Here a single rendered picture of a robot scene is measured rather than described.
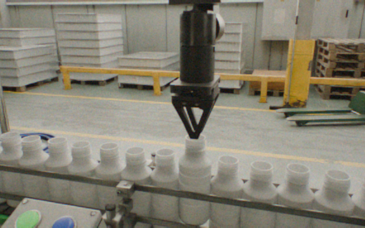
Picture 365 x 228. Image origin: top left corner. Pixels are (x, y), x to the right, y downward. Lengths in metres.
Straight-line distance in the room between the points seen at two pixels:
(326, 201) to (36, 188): 0.55
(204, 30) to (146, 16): 7.60
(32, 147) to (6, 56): 6.20
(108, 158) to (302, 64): 4.54
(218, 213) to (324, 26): 6.82
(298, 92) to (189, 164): 4.59
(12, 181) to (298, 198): 0.57
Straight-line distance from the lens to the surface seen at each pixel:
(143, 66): 6.17
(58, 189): 0.68
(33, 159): 0.69
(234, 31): 5.81
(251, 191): 0.53
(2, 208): 0.81
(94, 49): 6.78
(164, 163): 0.55
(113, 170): 0.60
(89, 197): 0.65
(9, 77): 6.93
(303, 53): 4.96
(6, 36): 8.12
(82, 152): 0.62
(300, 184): 0.53
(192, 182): 0.53
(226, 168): 0.53
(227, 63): 5.86
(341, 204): 0.54
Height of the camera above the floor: 1.40
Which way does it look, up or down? 18 degrees down
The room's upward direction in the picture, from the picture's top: straight up
